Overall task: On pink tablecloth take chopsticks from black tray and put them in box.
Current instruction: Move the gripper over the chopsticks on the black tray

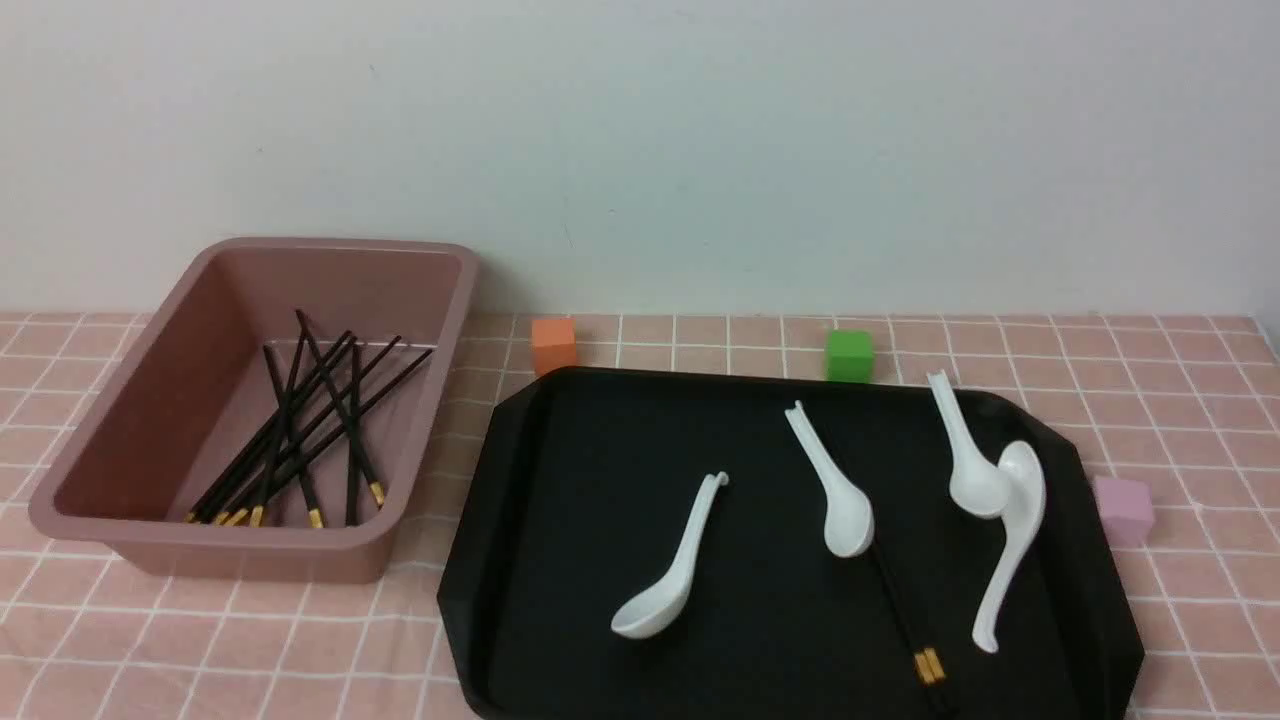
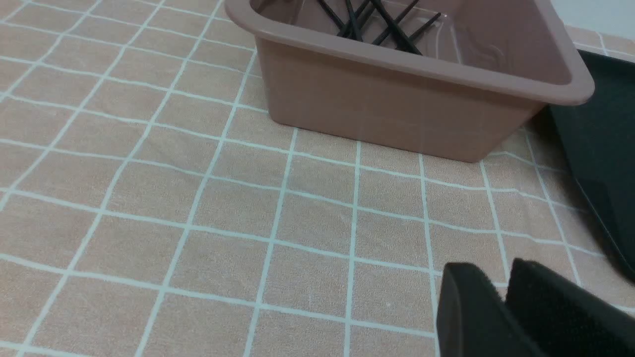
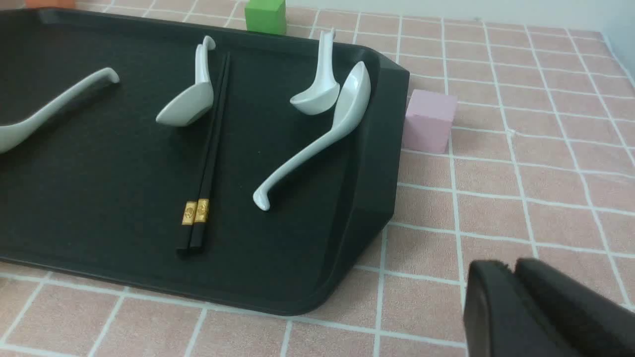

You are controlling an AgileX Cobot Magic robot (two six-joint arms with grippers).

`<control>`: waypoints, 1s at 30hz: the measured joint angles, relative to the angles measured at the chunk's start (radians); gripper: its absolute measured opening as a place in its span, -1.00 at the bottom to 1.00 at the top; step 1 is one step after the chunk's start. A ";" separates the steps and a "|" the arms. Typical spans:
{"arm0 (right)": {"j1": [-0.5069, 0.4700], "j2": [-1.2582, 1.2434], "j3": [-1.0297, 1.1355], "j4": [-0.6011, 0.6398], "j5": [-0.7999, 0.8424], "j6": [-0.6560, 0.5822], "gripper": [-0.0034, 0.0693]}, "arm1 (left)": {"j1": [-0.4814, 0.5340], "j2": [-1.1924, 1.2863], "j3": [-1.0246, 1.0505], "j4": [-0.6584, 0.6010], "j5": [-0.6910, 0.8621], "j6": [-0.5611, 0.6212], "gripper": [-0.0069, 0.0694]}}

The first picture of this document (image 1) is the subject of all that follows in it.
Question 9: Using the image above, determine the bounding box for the orange cube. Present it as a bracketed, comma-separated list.
[530, 316, 579, 377]

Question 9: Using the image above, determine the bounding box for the green cube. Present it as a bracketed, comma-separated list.
[824, 329, 876, 384]

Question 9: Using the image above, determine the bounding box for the white ceramic spoon left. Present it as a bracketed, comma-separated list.
[611, 471, 730, 641]

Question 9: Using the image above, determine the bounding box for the white ceramic spoon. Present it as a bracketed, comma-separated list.
[927, 372, 1011, 519]
[972, 439, 1046, 653]
[783, 401, 876, 559]
[611, 471, 730, 641]

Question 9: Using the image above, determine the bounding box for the white ceramic spoon middle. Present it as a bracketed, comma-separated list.
[783, 401, 876, 559]

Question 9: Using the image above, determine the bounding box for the black chopstick in bin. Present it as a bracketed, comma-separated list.
[211, 348, 434, 527]
[183, 331, 355, 523]
[294, 309, 387, 510]
[266, 402, 326, 528]
[344, 340, 362, 527]
[246, 346, 301, 528]

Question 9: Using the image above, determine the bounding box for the white ceramic spoon upper right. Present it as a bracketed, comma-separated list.
[927, 372, 1011, 519]

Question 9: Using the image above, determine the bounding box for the pink plastic bin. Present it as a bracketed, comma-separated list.
[29, 238, 480, 584]

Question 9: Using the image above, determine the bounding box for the white ceramic spoon far right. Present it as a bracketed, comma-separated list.
[972, 439, 1046, 653]

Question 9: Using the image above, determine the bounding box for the black chopstick on tray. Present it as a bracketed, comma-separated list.
[874, 541, 947, 687]
[870, 542, 940, 688]

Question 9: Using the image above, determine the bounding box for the pink cube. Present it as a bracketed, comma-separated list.
[1091, 477, 1155, 548]

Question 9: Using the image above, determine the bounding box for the pink checkered tablecloth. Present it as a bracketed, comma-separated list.
[1, 310, 1279, 719]

